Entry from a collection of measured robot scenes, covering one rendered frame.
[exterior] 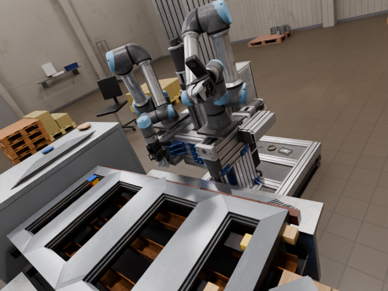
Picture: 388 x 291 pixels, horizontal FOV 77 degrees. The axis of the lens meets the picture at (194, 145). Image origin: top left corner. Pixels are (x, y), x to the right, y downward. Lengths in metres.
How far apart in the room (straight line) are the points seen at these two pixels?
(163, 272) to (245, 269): 0.33
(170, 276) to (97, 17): 11.86
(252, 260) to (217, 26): 1.03
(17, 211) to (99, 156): 0.67
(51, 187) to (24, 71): 9.23
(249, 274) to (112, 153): 1.64
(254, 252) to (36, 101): 10.58
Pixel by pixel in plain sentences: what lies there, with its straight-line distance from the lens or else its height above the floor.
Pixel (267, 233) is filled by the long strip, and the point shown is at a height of 0.86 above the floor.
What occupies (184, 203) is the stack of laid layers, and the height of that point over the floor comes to 0.83.
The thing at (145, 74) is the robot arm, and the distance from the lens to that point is 1.51.
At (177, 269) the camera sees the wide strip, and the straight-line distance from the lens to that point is 1.08.
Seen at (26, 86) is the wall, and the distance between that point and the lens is 11.09.
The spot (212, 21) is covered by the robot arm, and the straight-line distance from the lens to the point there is 1.30.
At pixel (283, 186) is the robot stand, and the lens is 2.18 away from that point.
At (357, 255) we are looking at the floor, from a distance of 2.07.
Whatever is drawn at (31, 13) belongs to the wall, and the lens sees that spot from 11.57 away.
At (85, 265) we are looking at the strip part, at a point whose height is 0.86.
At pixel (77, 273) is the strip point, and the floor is 0.86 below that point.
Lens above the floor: 1.69
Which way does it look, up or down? 28 degrees down
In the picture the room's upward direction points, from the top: 21 degrees counter-clockwise
